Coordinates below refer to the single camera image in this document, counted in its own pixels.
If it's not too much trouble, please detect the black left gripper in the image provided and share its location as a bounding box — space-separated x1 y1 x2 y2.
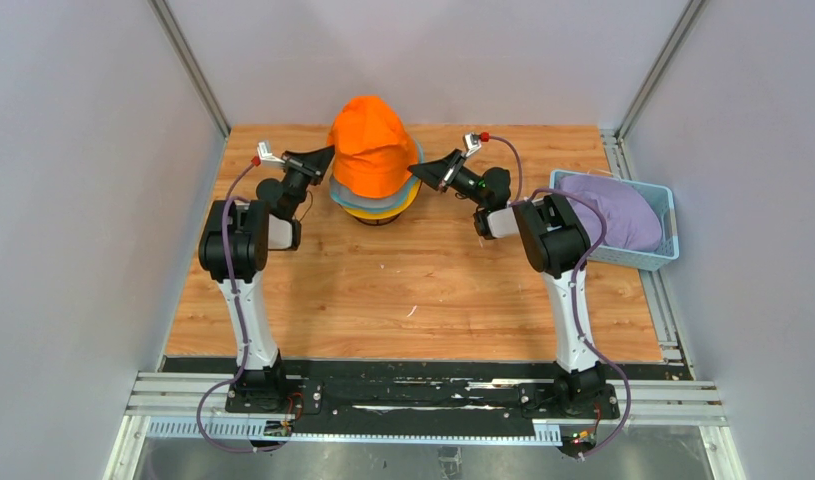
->
279 147 337 219

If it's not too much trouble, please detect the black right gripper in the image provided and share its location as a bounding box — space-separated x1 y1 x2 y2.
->
409 150 488 209

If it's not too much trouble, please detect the orange hat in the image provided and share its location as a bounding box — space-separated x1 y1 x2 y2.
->
327 96 419 199

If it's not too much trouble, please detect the yellow bucket hat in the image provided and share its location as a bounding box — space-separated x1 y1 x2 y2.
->
331 179 421 218

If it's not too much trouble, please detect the light blue bucket hat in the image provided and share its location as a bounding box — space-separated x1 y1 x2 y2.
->
329 137 424 221

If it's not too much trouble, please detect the grey hat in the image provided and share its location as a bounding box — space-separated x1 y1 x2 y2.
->
329 176 416 210

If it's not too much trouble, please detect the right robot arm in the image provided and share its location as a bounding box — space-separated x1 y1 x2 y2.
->
408 149 604 417

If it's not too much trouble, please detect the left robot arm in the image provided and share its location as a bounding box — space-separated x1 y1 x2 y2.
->
197 142 335 413

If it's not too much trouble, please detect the lavender hat in basket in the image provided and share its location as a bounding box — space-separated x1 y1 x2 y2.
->
556 174 663 252

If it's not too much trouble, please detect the light blue plastic basket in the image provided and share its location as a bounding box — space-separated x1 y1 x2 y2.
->
549 170 679 271

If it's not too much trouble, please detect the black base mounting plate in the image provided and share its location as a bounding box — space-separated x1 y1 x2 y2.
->
196 359 622 437

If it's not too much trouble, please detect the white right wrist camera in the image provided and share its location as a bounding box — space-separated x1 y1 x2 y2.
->
463 132 490 158

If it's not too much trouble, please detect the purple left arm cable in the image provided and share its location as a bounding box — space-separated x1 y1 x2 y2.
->
194 158 296 455

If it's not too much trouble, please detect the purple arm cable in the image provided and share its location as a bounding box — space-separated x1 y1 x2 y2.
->
194 158 296 455
487 135 634 460

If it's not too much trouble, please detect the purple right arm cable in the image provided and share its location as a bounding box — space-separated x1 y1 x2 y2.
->
487 135 634 460

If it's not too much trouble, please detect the aluminium frame rail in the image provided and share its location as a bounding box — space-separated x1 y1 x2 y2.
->
104 373 746 479

